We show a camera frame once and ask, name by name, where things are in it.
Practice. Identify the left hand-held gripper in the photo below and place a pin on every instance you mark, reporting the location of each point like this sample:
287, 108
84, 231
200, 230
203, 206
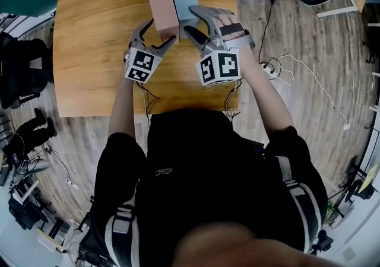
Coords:
142, 64

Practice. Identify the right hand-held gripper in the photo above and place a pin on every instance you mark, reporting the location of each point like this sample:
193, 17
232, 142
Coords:
225, 64

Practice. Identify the person's right forearm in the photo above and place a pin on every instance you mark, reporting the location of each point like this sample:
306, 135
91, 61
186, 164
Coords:
264, 96

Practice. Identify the person's left forearm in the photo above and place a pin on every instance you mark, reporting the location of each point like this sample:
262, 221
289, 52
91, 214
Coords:
121, 111

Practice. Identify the person's right hand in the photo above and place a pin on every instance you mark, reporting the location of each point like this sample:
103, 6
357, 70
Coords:
230, 19

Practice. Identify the white power strip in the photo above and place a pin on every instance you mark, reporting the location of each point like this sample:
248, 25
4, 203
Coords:
72, 184
268, 70

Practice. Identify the black office chair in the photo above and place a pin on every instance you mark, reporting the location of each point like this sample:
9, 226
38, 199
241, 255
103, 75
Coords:
20, 67

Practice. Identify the person's black shirt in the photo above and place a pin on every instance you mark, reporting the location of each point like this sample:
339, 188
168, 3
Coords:
207, 171

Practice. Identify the person's face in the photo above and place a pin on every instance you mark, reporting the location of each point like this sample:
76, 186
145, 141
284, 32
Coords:
252, 248

